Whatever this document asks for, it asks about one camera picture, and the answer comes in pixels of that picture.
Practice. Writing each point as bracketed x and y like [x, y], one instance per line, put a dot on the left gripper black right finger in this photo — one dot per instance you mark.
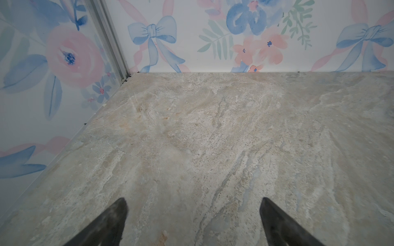
[281, 229]

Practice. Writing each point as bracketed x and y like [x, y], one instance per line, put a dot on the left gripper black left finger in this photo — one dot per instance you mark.
[106, 230]

